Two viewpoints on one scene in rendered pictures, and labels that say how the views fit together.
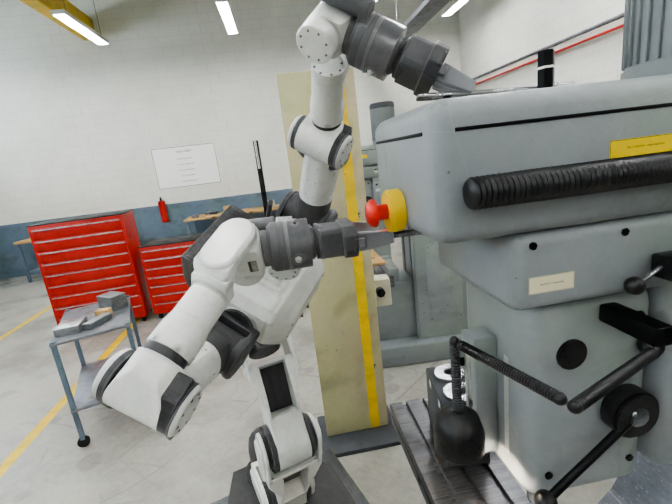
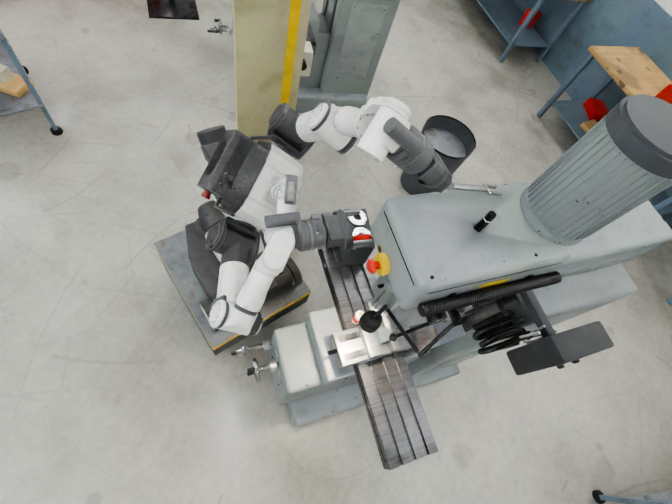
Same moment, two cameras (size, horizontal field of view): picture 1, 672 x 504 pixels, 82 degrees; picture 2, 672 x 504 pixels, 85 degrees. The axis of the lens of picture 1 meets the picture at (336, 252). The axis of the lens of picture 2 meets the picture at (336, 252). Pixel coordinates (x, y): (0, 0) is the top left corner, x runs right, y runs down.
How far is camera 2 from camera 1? 0.81 m
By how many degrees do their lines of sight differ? 51
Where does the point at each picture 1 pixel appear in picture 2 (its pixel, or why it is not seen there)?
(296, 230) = (318, 238)
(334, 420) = not seen: hidden behind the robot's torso
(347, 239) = (347, 246)
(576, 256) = not seen: hidden behind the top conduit
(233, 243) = (284, 253)
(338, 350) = (257, 118)
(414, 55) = (429, 177)
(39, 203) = not seen: outside the picture
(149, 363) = (245, 319)
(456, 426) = (372, 325)
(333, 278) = (263, 57)
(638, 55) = (534, 204)
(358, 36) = (401, 160)
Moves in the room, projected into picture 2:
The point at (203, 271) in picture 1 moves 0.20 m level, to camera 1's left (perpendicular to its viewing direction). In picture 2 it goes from (266, 269) to (185, 275)
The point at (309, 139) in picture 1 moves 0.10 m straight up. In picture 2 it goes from (328, 136) to (336, 106)
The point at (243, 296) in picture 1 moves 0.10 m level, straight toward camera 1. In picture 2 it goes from (253, 216) to (264, 242)
